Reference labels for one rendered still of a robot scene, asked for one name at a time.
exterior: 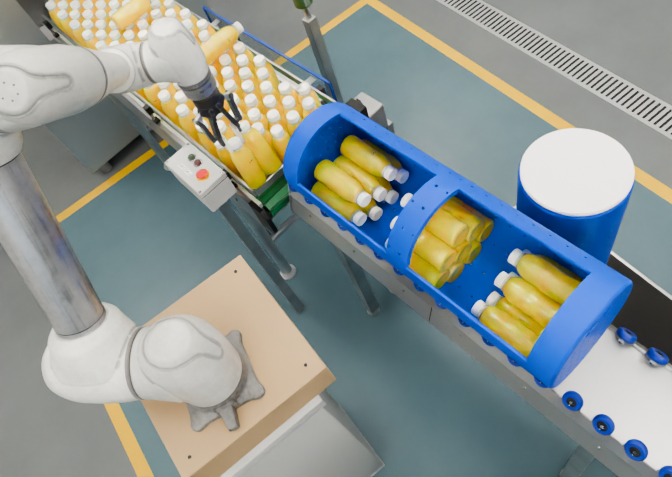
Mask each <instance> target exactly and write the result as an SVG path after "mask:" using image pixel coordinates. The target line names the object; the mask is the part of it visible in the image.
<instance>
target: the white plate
mask: <svg viewBox="0 0 672 477"><path fill-rule="evenodd" d="M634 175H635V171H634V165H633V161H632V159H631V157H630V155H629V153H628V152H627V151H626V149H625V148H624V147H623V146H622V145H621V144H620V143H618V142H617V141H616V140H614V139H613V138H611V137H609V136H607V135H605V134H603V133H600V132H597V131H594V130H589V129H581V128H570V129H562V130H558V131H554V132H551V133H548V134H546V135H544V136H542V137H541V138H539V139H537V140H536V141H535V142H534V143H533V144H531V145H530V147H529V148H528V149H527V150H526V152H525V153H524V155H523V157H522V160H521V164H520V179H521V182H522V185H523V187H524V189H525V191H526V192H527V194H528V195H529V196H530V197H531V198H532V199H533V200H534V201H535V202H536V203H537V204H539V205H540V206H542V207H544V208H545V209H548V210H550V211H552V212H555V213H558V214H562V215H567V216H590V215H595V214H599V213H602V212H605V211H607V210H609V209H611V208H613V207H615V206H616V205H618V204H619V203H620V202H621V201H622V200H623V199H624V198H625V197H626V196H627V194H628V193H629V191H630V189H631V187H632V185H633V182H634Z"/></svg>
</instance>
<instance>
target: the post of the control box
mask: <svg viewBox="0 0 672 477"><path fill-rule="evenodd" d="M217 210H218V212H219V213H220V214H221V215H222V217H223V218H224V219H225V221H226V222H227V223H228V225H229V226H230V227H231V228H232V230H233V231H234V232H235V234H236V235H237V236H238V238H239V239H240V240H241V241H242V243H243V244H244V245H245V247H246V248H247V249H248V250H249V252H250V253H251V254H252V256H253V257H254V258H255V260H256V261H257V262H258V263H259V265H260V266H261V267H262V269H263V270H264V271H265V273H266V274H267V275H268V276H269V278H270V279H271V280H272V282H273V283H274V284H275V286H276V287H277V288H278V289H279V291H280V292H281V293H282V295H283V296H284V297H285V299H286V300H287V301H288V302H289V304H290V305H291V306H292V308H293V309H294V310H295V311H296V312H297V313H298V314H299V313H300V312H301V311H302V310H303V309H304V308H305V307H304V306H303V305H302V303H301V302H300V300H299V299H298V298H297V296H296V295H295V294H294V292H293V291H292V289H291V288H290V287H289V285H288V284H287V282H286V281H285V280H284V278H283V277H282V276H281V274H280V273H279V271H278V270H277V269H276V267H275V266H274V265H273V263H272V262H271V260H270V259H269V258H268V256H267V255H266V253H265V252H264V251H263V249H262V248H261V247H260V245H259V244H258V242H257V241H256V240H255V238H254V237H253V236H252V234H251V233H250V231H249V230H248V229H247V227H246V226H245V225H244V223H243V222H242V220H241V219H240V218H239V216H238V215H237V213H236V212H235V211H234V209H233V208H232V207H231V205H230V204H229V202H228V201H226V202H225V203H224V204H222V205H221V206H220V207H219V208H218V209H217Z"/></svg>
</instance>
